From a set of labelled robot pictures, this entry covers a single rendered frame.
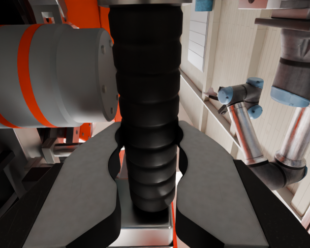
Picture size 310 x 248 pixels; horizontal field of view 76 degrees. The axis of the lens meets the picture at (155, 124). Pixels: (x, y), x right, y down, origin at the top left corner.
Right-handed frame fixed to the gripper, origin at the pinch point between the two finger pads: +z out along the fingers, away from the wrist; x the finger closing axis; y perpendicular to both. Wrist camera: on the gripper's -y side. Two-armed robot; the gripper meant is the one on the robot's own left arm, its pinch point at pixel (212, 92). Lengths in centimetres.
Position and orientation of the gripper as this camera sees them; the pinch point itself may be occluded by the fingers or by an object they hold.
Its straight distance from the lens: 131.7
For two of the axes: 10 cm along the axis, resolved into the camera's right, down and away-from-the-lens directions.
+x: -9.2, 0.8, -3.7
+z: -3.7, -4.7, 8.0
